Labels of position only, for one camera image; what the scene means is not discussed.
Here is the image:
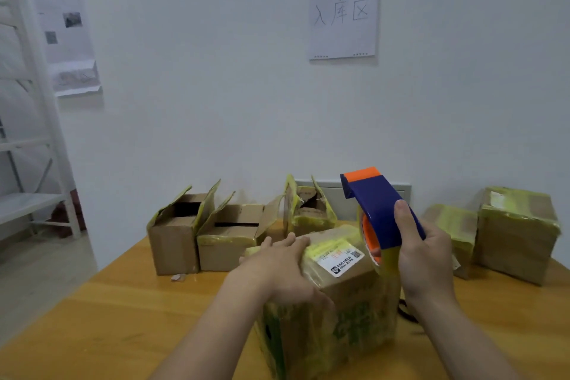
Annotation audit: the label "white metal shelf rack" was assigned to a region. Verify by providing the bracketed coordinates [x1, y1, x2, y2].
[0, 0, 83, 241]

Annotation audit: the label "person's right hand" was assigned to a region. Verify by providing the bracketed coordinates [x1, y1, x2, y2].
[394, 199, 460, 310]

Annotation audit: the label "person's left forearm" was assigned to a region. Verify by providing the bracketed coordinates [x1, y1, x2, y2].
[149, 273, 272, 380]

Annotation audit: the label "person's right forearm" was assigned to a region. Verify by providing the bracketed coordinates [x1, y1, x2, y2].
[407, 295, 524, 380]

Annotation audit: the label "handwritten white paper sign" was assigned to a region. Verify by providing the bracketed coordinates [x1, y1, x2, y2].
[308, 0, 384, 61]

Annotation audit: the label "torn open cardboard box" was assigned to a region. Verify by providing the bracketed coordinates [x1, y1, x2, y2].
[284, 174, 338, 238]

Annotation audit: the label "tall open cardboard box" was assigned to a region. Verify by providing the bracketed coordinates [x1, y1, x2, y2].
[146, 180, 221, 277]

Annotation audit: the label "reddish brown object behind rack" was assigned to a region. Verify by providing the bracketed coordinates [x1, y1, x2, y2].
[48, 189, 86, 239]

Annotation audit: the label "wide open cardboard box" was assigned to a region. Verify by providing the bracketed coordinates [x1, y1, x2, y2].
[196, 191, 286, 273]

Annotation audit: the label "person's left hand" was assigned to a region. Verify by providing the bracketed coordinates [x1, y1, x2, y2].
[231, 233, 335, 310]

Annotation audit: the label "large sealed cardboard box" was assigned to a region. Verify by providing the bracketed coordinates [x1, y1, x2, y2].
[472, 186, 562, 286]

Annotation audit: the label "blue orange tape dispenser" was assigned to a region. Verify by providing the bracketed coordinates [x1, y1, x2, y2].
[340, 167, 427, 278]

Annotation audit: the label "yellow tape roll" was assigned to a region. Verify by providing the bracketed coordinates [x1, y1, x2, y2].
[357, 208, 401, 279]

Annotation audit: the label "printed paper sheet with photos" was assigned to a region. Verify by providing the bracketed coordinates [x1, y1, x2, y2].
[29, 0, 102, 98]

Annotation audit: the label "taped cardboard box white label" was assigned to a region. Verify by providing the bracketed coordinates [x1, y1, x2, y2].
[244, 225, 402, 380]

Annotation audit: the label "small sealed cardboard box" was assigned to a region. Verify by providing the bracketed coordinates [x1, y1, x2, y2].
[420, 204, 480, 281]

